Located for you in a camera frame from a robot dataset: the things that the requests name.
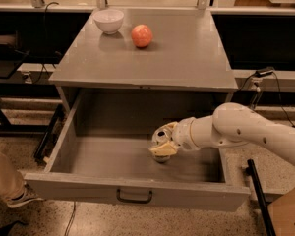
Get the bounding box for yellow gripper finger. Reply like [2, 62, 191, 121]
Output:
[149, 141, 179, 156]
[156, 122, 177, 136]

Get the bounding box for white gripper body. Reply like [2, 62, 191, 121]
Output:
[172, 117, 200, 151]

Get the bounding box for white green 7up can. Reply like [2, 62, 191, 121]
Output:
[152, 128, 171, 163]

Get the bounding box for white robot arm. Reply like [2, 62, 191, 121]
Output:
[149, 102, 295, 166]

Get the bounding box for open grey drawer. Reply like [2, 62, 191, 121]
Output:
[24, 88, 252, 213]

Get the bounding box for grey cabinet counter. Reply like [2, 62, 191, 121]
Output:
[48, 7, 239, 123]

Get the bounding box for black metal bar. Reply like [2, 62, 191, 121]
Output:
[246, 159, 276, 236]

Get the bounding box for red apple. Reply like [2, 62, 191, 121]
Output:
[131, 25, 153, 48]

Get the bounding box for white ceramic bowl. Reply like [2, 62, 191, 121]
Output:
[92, 9, 124, 34]

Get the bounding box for black leaning bar left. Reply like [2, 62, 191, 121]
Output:
[33, 104, 64, 161]

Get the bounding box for cardboard box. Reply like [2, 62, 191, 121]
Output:
[268, 188, 295, 236]

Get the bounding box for grey sneaker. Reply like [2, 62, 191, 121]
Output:
[6, 184, 42, 208]

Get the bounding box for person leg beige trousers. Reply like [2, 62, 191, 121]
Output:
[0, 152, 25, 200]

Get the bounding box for black drawer handle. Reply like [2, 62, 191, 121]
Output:
[116, 189, 153, 205]

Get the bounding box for black power plug cable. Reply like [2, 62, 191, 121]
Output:
[235, 66, 295, 129]

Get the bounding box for black floor cable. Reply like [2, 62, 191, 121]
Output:
[63, 201, 77, 236]

